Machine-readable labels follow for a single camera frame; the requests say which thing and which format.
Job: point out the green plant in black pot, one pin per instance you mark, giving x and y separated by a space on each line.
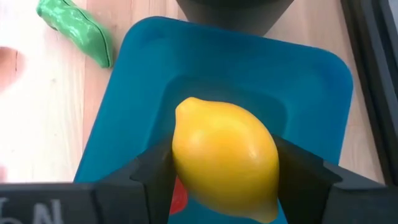
233 15

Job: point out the black aluminium table frame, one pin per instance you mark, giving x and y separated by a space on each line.
373 62

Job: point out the blue plastic tupperware container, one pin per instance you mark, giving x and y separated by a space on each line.
217 56

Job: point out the yellow toy lemon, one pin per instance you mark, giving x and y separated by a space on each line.
224 155

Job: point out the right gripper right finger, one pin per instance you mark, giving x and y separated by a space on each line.
301 186

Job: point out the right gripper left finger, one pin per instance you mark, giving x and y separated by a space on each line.
140 193

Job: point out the green toy pepper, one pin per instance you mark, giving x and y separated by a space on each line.
77 28

